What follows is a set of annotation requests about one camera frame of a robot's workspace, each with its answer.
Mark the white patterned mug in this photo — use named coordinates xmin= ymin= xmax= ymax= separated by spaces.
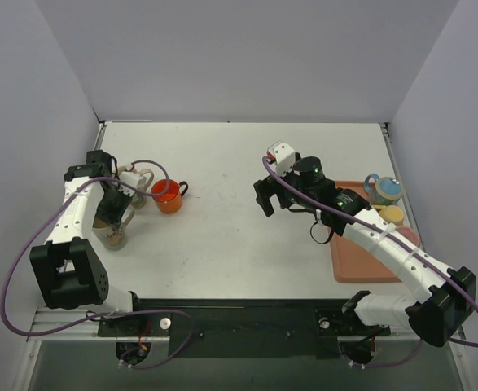
xmin=118 ymin=167 xmax=155 ymax=209

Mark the beige patterned mug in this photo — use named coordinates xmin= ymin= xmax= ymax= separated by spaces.
xmin=92 ymin=206 xmax=135 ymax=251

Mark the orange mug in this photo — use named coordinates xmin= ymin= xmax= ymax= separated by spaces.
xmin=151 ymin=179 xmax=189 ymax=214

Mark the blue mug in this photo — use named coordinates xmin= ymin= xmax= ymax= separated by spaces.
xmin=363 ymin=173 xmax=403 ymax=206

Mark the yellow mug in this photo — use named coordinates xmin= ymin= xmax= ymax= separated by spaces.
xmin=374 ymin=204 xmax=405 ymax=226

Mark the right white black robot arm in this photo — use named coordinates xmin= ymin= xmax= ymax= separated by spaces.
xmin=254 ymin=153 xmax=476 ymax=347

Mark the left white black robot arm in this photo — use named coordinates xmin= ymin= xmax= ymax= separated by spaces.
xmin=29 ymin=150 xmax=146 ymax=336

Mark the pink mug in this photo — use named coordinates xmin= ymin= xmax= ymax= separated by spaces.
xmin=396 ymin=226 xmax=421 ymax=247

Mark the pink plastic tray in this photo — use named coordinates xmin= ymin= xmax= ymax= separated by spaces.
xmin=327 ymin=179 xmax=405 ymax=284

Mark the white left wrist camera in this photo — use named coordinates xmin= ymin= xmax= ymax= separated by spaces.
xmin=117 ymin=165 xmax=147 ymax=196

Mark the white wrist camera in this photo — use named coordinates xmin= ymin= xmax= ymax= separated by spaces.
xmin=266 ymin=141 xmax=296 ymax=177
xmin=117 ymin=165 xmax=147 ymax=196

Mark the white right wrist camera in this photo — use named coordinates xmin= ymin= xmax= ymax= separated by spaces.
xmin=266 ymin=141 xmax=296 ymax=177

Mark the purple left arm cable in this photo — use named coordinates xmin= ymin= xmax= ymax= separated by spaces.
xmin=0 ymin=160 xmax=195 ymax=371

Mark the aluminium rail frame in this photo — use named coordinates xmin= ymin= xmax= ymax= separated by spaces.
xmin=31 ymin=122 xmax=467 ymax=390

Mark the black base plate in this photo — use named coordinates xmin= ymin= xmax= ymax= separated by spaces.
xmin=98 ymin=299 xmax=390 ymax=359

